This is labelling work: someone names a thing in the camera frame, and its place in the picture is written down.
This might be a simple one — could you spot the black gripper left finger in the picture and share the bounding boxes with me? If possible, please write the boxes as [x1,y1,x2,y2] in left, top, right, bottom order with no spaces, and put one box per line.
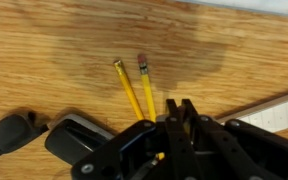
[71,98,202,180]

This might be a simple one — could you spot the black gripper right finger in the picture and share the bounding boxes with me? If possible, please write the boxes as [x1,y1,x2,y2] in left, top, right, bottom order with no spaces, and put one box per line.
[181,98,288,180]

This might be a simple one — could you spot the yellow pencil pink eraser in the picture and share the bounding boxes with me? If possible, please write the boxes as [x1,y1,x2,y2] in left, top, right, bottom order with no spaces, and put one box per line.
[136,53,167,165]

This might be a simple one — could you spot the yellow pencil worn eraser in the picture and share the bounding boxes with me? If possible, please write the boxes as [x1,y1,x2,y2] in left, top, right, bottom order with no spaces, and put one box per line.
[113,59,146,122]

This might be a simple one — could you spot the black sunglasses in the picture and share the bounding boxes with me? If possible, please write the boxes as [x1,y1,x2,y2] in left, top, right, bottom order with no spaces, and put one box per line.
[0,111,49,168]

